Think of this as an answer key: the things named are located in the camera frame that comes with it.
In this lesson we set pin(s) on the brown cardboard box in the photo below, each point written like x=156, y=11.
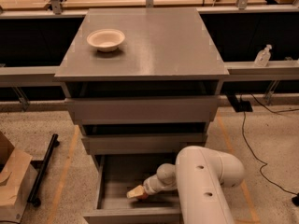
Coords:
x=17, y=177

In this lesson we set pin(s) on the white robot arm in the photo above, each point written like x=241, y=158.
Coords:
x=199, y=175

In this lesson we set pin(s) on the red apple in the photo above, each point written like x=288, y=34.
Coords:
x=143, y=197

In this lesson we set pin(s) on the black floor power box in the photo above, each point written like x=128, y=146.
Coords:
x=238, y=104

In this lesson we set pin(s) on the grey drawer cabinet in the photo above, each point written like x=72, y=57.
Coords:
x=167, y=52

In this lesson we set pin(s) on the black metal bar stand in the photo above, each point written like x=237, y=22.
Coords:
x=41, y=167

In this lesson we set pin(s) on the grey metal rail frame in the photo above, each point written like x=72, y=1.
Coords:
x=237, y=34

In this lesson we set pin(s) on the clear sanitizer pump bottle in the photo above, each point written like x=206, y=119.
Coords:
x=263, y=56

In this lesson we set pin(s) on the white paper bowl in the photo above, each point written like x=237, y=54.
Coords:
x=106, y=40

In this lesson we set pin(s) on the grey open bottom drawer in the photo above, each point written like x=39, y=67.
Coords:
x=117, y=174

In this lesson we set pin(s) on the grey top drawer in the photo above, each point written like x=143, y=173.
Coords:
x=142, y=110

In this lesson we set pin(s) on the grey middle drawer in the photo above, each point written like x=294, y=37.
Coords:
x=141, y=143

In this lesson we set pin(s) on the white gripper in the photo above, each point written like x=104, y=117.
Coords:
x=149, y=186

